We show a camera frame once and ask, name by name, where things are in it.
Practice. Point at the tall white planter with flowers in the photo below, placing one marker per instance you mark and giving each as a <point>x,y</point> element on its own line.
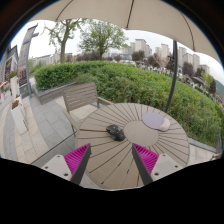
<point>13,82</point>

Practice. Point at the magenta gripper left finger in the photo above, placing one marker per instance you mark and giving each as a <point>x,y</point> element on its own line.
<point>70,167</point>

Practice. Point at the grey slatted patio chair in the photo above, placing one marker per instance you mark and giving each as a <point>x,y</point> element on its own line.
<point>79,95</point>

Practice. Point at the black computer mouse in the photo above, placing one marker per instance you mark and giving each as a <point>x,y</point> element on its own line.
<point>115,132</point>

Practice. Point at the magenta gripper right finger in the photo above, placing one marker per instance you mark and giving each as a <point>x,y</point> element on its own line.
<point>152,166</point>

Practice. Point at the lilac mouse pad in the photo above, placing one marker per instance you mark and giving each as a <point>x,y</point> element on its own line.
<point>156,121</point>

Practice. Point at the green hedge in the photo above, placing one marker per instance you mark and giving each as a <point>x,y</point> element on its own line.
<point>200,117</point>

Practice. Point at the grey signpost pillar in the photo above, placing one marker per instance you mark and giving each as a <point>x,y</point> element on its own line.
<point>24,85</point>

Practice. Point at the white planter box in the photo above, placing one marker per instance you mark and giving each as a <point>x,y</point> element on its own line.
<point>18,117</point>

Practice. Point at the beige patio umbrella canopy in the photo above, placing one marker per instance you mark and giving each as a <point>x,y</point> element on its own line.
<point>147,15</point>

